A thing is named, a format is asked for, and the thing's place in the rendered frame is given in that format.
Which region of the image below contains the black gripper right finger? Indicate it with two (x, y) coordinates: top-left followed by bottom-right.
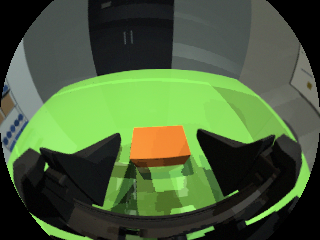
(196, 128), (276, 197)

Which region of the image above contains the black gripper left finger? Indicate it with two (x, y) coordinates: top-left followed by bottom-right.
(40, 132), (121, 207)

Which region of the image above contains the orange block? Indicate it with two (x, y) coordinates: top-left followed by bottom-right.
(129, 125), (191, 168)

